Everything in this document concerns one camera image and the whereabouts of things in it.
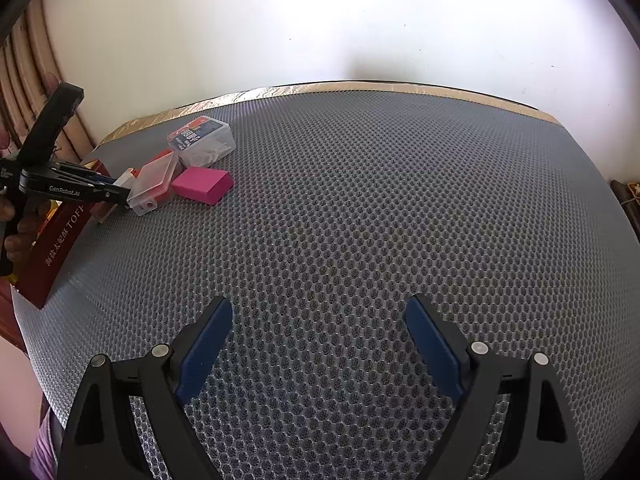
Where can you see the clear plastic box blue-red label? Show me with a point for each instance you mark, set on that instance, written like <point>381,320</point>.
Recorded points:
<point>200,135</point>

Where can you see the red tin box gold inside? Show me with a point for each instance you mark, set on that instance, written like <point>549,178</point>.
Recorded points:
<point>55,250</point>

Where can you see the dark wooden furniture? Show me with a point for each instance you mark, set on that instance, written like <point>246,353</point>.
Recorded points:
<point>627,200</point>

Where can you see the pink rectangular box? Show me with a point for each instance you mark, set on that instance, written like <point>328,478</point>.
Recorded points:
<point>200,184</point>

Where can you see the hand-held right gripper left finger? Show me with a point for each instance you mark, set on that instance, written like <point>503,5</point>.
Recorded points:
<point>202,355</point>

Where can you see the grey mesh mat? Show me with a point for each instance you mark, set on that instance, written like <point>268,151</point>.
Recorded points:
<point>350,210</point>

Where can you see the beige leaf-print curtain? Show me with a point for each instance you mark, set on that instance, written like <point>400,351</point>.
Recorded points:
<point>30,60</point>

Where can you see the clear plastic box red contents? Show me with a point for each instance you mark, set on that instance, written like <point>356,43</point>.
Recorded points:
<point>150,185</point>

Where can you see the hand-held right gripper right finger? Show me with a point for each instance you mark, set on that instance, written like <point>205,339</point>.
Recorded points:
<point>435,350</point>

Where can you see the person's left hand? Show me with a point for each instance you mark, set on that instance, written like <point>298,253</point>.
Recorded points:
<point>22,240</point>

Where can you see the person's pink garment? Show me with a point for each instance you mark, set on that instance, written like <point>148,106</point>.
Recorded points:
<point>45,450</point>

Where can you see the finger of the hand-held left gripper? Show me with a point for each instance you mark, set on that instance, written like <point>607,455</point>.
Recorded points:
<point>115,196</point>
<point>100,178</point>

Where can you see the red rectangular box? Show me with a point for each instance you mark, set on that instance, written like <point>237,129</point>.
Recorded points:
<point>162,154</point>

